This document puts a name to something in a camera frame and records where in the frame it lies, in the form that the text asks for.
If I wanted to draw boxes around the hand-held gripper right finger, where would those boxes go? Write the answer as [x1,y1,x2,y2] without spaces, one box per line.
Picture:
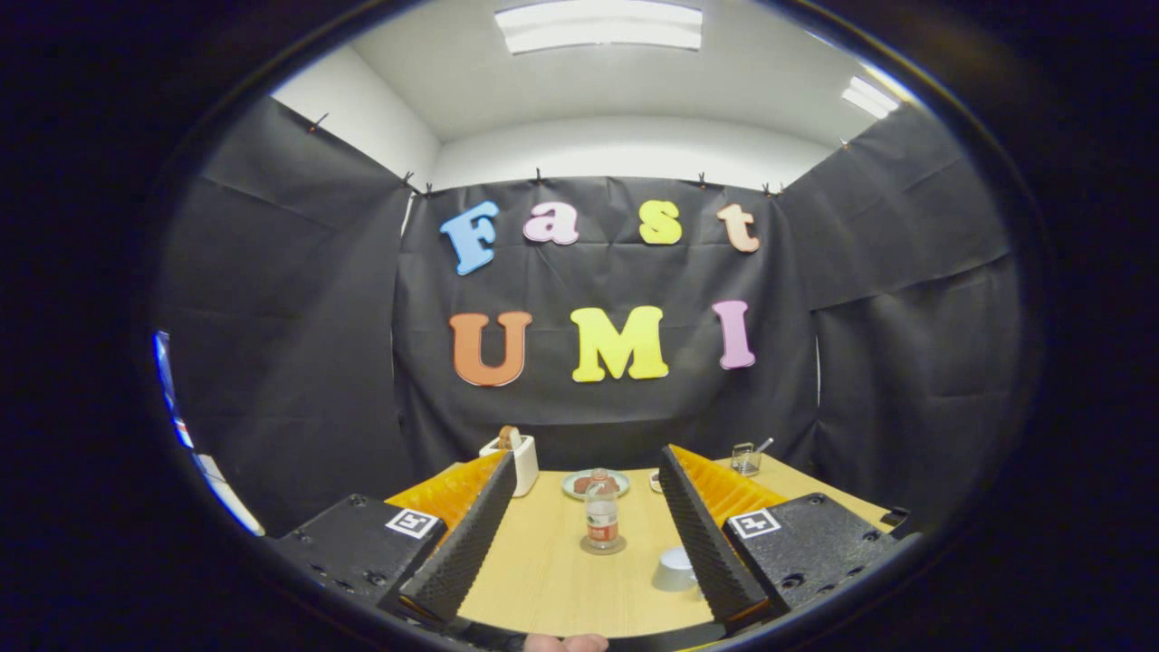
[657,443,917,633]

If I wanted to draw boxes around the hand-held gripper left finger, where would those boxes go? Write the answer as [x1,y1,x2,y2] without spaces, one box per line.
[270,449,519,633]

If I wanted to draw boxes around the white cup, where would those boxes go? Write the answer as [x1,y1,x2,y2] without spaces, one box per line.
[652,545,700,593]

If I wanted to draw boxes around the clear juice bottle red label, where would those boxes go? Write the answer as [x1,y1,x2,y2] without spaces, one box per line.
[585,468,620,550]

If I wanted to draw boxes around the wooden table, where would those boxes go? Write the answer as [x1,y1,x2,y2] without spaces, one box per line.
[453,453,897,639]

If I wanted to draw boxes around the white toaster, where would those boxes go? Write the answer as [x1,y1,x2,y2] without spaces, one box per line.
[479,435,541,498]

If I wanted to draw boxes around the pale green plate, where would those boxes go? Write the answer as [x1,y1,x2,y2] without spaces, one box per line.
[561,469,630,501]

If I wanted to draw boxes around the black backdrop cloth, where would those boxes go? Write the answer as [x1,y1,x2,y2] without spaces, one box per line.
[154,95,1024,535]

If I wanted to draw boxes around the small ceiling light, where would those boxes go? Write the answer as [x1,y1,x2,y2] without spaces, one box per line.
[840,75,902,120]

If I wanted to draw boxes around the long ceiling light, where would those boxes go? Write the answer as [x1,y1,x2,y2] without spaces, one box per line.
[493,0,704,55]

